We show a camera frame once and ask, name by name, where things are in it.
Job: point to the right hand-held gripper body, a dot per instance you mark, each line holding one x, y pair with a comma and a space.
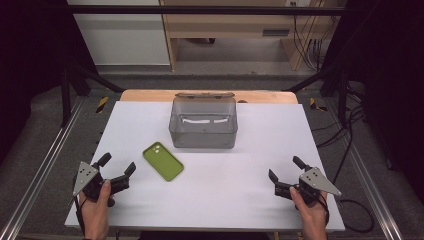
316, 181

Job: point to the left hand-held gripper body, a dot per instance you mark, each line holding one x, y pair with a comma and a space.
86, 176

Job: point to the green phone case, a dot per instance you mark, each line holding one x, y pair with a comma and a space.
163, 161

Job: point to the clear grey lidded container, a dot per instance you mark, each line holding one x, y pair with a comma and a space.
203, 123

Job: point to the person's right hand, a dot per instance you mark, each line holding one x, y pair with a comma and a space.
311, 220

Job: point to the person's left hand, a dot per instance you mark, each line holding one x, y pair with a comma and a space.
96, 216

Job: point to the yellow black floor tape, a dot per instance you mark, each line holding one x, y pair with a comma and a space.
102, 104
315, 105

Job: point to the black stand leg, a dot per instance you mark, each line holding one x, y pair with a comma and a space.
342, 96
66, 100

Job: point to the wooden table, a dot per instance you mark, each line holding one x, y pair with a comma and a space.
150, 96

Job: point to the black curtain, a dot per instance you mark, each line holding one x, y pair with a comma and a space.
30, 66
390, 83

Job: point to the white cabinet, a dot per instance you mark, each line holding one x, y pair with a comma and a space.
123, 36

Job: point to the beige wooden desk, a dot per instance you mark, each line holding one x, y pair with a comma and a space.
226, 23

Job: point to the aluminium floor rail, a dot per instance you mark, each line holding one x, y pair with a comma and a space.
43, 170
370, 186

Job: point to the black horizontal frame bar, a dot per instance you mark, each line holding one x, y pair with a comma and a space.
200, 10

